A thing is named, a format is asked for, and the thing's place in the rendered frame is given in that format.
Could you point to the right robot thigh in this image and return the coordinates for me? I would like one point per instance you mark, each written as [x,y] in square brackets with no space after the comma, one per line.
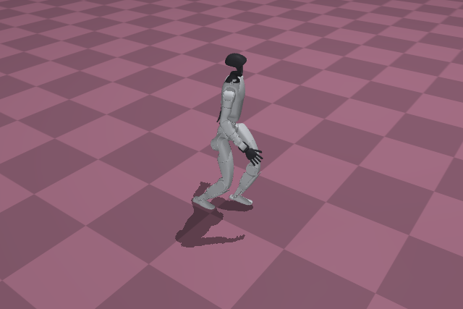
[225,158]

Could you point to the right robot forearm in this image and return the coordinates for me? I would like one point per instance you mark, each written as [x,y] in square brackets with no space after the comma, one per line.
[230,132]

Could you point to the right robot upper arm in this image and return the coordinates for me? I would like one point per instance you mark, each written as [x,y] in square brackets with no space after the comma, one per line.
[228,100]

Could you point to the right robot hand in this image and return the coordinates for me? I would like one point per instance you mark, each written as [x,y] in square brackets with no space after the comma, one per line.
[251,154]

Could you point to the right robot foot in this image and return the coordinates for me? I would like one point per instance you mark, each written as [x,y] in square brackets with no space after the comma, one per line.
[204,203]

